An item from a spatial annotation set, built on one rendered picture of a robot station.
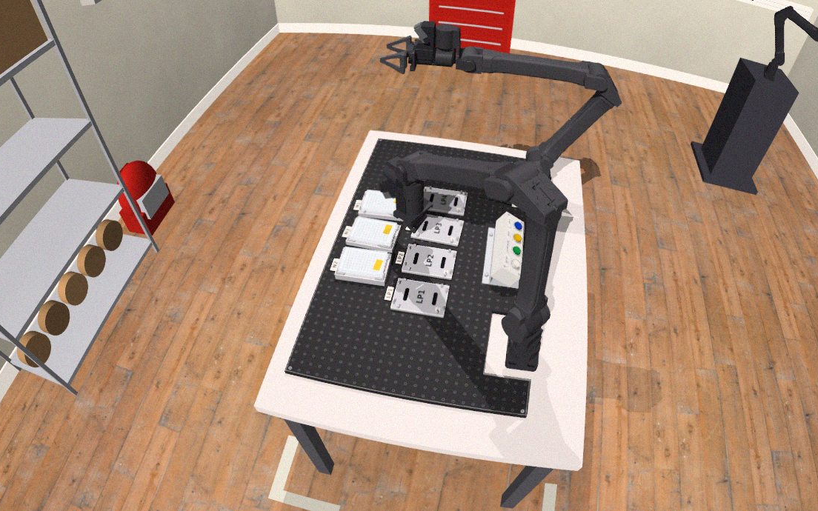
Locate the white operator panel with coloured keys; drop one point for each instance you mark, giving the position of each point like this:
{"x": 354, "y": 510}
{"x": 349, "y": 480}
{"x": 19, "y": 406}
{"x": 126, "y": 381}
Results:
{"x": 507, "y": 252}

